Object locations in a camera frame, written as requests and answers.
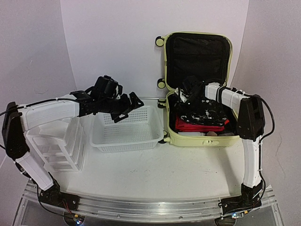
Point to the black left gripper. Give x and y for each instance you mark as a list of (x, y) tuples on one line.
[(126, 106)]

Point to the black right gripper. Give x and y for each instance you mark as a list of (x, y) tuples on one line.
[(182, 104)]

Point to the black and white patterned garment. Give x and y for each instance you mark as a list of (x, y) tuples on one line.
[(203, 112)]

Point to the white perforated plastic basket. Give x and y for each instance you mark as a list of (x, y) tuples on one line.
[(142, 130)]

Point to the red shirt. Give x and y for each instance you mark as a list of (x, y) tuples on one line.
[(182, 126)]

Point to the pale yellow hard-shell suitcase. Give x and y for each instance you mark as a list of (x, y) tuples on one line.
[(206, 56)]

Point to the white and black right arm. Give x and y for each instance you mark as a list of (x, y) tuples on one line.
[(250, 128)]

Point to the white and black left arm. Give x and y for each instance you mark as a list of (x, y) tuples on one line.
[(21, 118)]

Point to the beige hexagonal compact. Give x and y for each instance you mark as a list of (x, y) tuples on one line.
[(211, 134)]

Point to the grey flat case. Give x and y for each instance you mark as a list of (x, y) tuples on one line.
[(227, 134)]

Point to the white plastic drawer organizer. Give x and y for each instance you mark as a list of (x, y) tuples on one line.
[(60, 144)]

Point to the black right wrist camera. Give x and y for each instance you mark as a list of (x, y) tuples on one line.
[(190, 83)]

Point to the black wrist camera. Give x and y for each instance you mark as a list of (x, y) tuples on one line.
[(190, 83), (106, 87)]

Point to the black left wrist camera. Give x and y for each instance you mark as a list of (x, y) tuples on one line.
[(106, 87)]

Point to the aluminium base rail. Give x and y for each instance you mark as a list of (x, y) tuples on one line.
[(173, 211)]

